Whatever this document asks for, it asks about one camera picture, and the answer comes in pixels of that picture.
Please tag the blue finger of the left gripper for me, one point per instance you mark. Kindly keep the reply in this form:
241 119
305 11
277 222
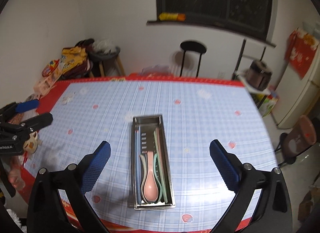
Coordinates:
38 122
27 106

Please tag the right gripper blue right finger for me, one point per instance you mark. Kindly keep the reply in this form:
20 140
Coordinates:
227 164

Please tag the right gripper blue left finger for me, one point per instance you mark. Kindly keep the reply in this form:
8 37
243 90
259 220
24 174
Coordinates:
92 165

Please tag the long pink chopstick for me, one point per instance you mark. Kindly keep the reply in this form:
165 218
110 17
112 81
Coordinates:
159 145

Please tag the cartoon mug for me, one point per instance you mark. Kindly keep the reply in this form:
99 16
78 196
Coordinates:
32 144

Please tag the blue chopstick in tray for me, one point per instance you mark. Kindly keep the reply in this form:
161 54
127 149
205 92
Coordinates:
138 168

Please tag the beige grey spoon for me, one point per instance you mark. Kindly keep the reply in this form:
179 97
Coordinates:
142 172

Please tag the blue plaid table mat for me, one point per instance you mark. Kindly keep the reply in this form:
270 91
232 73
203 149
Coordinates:
200 135

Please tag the pink spoon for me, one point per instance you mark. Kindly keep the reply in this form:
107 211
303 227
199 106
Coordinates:
150 189

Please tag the stainless steel utensil tray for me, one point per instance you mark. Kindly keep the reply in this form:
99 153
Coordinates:
146 126

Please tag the teal green spoon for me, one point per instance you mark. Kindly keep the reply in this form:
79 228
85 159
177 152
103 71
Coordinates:
157 176

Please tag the yellow snack bags pile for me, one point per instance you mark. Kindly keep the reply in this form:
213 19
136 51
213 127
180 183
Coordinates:
70 58

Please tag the brown trash bin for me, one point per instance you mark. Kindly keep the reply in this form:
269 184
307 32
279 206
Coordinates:
301 137

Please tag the white refrigerator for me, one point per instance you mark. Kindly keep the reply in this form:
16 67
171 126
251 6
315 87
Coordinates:
296 94

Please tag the brown rice cooker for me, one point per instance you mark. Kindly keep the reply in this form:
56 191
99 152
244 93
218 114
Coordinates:
258 75

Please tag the grey wooden stool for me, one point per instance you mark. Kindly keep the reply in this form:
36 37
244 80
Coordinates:
106 63

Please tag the black metal shelf rack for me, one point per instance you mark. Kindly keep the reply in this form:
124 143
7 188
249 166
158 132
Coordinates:
250 51

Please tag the black round stool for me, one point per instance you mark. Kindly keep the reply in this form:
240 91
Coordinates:
192 47

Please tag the yellow snack bag on sill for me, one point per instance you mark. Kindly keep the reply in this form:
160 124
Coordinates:
165 16

